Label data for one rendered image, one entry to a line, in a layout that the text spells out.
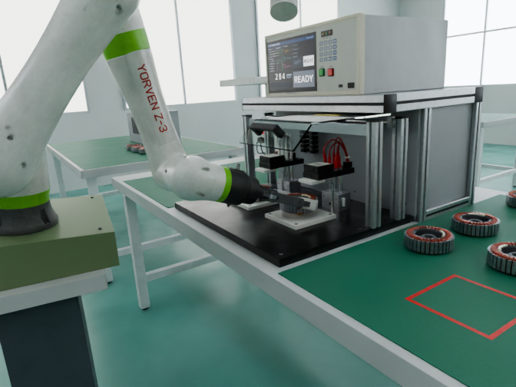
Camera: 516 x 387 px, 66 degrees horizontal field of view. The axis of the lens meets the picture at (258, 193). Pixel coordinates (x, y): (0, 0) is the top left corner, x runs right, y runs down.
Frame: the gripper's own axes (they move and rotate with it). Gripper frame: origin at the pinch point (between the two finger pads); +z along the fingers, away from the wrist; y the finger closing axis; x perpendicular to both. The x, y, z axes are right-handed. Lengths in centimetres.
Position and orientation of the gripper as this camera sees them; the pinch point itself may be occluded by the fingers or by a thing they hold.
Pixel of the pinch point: (298, 200)
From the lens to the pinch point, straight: 117.0
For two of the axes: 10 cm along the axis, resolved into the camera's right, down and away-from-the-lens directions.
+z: 8.0, 1.7, 5.7
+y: -5.4, -1.9, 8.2
